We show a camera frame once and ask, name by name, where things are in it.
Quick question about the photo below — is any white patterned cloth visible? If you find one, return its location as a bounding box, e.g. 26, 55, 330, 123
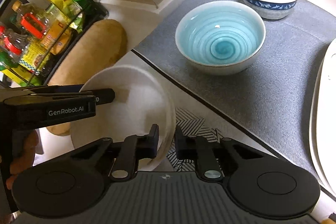
116, 52, 275, 156

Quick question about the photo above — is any yellow label oil bottle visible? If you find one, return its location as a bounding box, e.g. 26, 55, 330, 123
40, 4, 72, 55

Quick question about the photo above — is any white ceramic bowl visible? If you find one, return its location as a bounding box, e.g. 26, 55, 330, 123
70, 65, 176, 171

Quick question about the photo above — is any white plate stack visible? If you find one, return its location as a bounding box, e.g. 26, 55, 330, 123
309, 40, 335, 195

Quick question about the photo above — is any black wire shelf rack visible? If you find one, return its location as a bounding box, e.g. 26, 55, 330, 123
1, 0, 108, 87

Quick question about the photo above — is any left hand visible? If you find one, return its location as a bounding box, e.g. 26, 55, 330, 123
6, 130, 39, 190

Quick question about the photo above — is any blue spiral ceramic bowl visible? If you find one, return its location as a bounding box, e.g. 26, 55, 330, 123
175, 1, 266, 76

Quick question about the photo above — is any wooden cutting board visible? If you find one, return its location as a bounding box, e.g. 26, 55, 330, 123
45, 19, 128, 137

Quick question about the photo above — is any red cap bottle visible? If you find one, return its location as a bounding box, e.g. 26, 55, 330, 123
1, 26, 29, 63

